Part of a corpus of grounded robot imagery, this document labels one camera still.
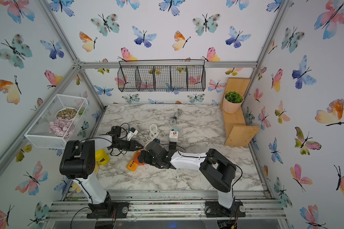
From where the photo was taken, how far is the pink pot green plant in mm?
1007

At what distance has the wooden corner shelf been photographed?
907 mm

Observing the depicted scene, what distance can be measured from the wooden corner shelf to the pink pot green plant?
2cm

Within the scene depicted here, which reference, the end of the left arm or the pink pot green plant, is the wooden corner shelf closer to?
the pink pot green plant
